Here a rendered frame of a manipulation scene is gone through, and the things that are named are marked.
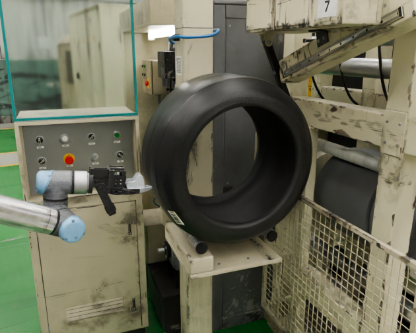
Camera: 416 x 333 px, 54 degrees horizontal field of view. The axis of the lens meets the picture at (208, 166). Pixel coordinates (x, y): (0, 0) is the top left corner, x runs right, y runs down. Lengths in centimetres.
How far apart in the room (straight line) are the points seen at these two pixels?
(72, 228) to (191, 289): 90
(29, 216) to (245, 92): 73
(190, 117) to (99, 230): 102
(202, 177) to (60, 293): 97
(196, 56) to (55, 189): 76
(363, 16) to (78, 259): 165
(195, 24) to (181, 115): 51
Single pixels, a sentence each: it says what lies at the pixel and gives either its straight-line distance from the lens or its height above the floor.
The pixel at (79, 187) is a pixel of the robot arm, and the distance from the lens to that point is 133.
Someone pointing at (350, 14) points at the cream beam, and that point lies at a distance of 124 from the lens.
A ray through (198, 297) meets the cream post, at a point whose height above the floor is 45.
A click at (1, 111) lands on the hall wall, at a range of 1033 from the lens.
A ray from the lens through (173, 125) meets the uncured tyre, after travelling 127.
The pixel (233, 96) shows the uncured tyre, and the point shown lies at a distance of 129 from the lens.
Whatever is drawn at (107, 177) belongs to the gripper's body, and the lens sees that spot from 135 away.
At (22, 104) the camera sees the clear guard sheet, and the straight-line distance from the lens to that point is 197.
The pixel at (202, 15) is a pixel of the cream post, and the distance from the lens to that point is 169.
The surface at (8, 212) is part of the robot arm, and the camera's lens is 117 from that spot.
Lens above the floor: 156
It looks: 16 degrees down
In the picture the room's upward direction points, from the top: straight up
